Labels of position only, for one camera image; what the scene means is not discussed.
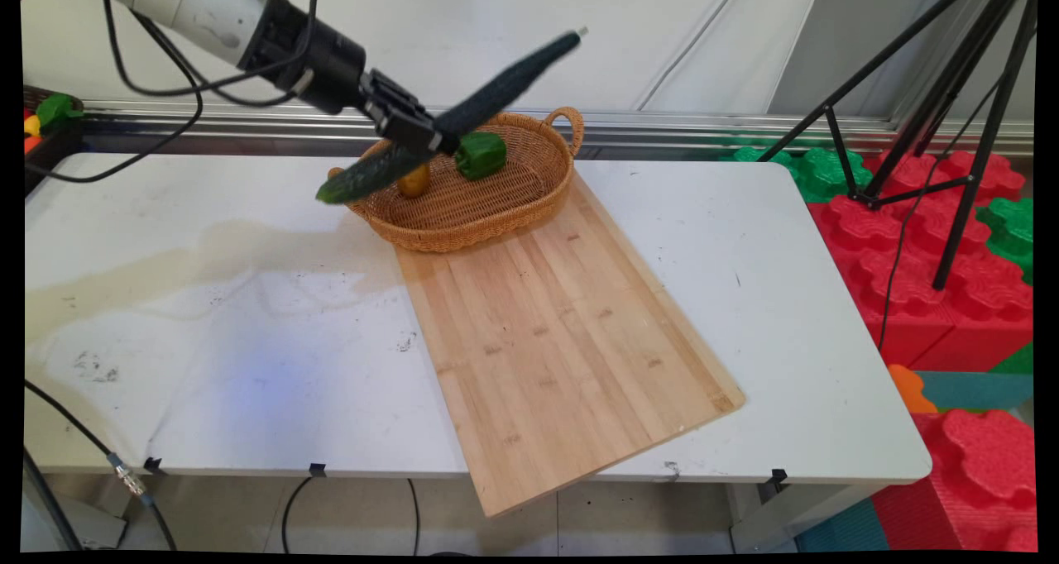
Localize thin black tripod cable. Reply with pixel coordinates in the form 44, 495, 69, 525
877, 76, 1004, 354

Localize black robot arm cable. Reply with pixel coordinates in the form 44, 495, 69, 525
22, 0, 322, 184

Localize large red foam block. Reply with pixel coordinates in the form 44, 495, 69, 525
807, 151, 1035, 372

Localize green toy vegetable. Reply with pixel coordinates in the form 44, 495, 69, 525
36, 93, 84, 131

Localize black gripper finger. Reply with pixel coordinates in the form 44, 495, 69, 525
362, 103, 461, 165
376, 69, 438, 133

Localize bamboo cutting board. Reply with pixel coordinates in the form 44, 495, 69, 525
395, 171, 745, 519

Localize black camera tripod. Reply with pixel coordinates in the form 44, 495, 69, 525
757, 0, 1039, 292

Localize aluminium rail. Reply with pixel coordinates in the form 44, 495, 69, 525
83, 99, 1035, 158

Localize black looped cable under table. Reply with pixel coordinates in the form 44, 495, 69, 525
281, 476, 315, 554

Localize teal foam mat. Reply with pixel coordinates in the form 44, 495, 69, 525
913, 370, 1035, 413
794, 498, 891, 553

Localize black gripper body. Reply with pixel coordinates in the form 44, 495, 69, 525
239, 0, 415, 132

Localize woven wicker basket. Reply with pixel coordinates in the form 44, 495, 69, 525
328, 107, 586, 254

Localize green bell pepper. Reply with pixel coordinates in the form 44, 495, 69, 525
454, 131, 508, 179

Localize black crate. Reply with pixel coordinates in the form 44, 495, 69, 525
22, 84, 89, 194

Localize yellow-brown potato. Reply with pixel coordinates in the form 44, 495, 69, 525
396, 163, 432, 198

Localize black cable with metal connector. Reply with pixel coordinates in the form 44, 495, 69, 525
22, 380, 179, 552

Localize orange foam block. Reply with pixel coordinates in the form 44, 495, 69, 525
889, 364, 940, 416

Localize green foam block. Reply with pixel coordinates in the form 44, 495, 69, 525
718, 146, 875, 205
975, 196, 1035, 285

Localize dark green cucumber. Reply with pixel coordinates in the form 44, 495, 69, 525
315, 28, 589, 205

